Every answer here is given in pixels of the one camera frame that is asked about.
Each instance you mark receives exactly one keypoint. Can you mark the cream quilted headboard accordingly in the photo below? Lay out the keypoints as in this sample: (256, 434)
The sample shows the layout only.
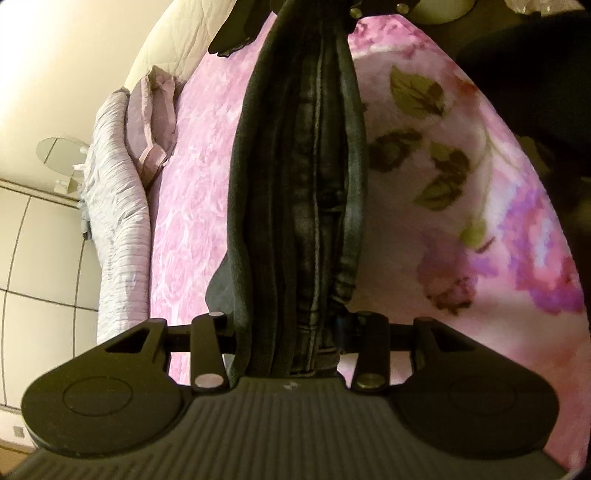
(180, 37)

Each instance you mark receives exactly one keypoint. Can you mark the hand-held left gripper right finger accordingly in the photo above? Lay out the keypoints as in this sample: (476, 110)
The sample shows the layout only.
(371, 350)

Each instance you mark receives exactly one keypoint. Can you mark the white wardrobe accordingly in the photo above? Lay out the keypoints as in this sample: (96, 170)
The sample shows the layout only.
(41, 277)

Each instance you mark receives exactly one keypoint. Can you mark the clear plastic bag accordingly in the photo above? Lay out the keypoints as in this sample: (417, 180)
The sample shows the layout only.
(526, 4)

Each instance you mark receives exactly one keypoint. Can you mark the white bin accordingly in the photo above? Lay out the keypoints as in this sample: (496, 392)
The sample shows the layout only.
(441, 10)

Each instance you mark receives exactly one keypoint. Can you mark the black folded cloth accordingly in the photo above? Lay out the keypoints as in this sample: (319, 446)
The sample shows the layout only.
(231, 39)

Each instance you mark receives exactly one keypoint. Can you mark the wall socket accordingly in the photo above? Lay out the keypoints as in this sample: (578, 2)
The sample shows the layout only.
(18, 431)

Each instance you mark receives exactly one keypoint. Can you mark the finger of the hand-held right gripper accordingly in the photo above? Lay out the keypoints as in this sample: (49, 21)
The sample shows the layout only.
(383, 7)

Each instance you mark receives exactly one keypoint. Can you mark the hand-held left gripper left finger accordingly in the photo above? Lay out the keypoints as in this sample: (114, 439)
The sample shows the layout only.
(208, 350)

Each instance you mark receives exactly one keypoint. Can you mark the person's leg in black trousers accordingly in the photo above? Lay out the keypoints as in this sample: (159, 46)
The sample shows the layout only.
(545, 92)

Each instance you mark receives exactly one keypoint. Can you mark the crumpled pale quilt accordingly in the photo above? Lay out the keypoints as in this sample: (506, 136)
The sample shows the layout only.
(120, 207)

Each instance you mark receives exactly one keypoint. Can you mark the oval mirror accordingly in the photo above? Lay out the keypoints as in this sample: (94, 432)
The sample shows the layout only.
(62, 154)

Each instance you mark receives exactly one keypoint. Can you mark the pink floral blanket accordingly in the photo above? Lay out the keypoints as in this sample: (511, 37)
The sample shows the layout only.
(194, 184)

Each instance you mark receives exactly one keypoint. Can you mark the lilac pillow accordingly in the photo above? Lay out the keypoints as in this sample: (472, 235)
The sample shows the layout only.
(159, 120)

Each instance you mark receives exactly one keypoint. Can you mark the dark grey jeans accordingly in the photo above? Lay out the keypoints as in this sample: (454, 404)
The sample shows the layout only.
(295, 184)

